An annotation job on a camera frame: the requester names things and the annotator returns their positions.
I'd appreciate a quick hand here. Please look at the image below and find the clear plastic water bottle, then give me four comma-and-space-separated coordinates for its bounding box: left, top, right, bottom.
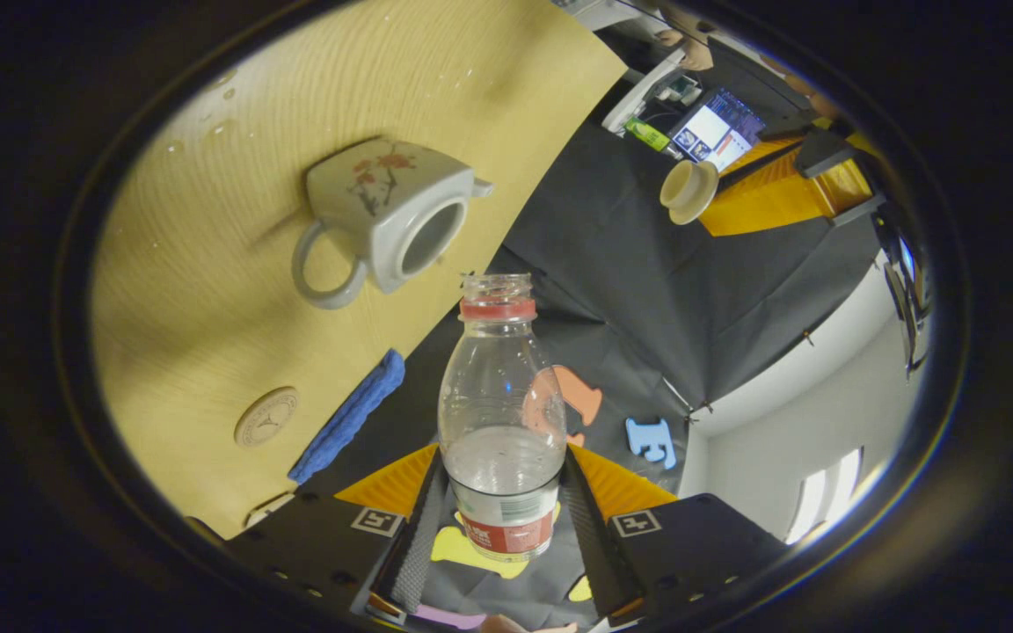
436, 273, 568, 564

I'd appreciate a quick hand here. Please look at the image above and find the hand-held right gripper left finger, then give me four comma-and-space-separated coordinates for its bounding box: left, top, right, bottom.
225, 442, 450, 627

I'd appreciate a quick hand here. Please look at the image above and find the round wooden coaster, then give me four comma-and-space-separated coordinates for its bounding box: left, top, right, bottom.
234, 386, 300, 448

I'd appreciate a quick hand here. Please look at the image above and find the white toaster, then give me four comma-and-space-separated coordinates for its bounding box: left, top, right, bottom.
244, 492, 296, 528

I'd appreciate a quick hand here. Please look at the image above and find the ceiling light panel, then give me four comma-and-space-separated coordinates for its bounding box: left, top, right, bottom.
786, 447, 864, 546

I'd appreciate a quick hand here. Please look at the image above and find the white square teacup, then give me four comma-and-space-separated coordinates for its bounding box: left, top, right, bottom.
291, 136, 495, 310

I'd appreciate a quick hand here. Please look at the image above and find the computer monitor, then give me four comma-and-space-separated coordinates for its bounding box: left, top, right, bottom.
669, 86, 767, 172

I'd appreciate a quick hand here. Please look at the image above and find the blue towel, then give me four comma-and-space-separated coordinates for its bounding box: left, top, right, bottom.
287, 349, 406, 486

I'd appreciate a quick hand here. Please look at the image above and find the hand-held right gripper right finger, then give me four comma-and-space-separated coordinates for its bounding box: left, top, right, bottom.
562, 442, 789, 627

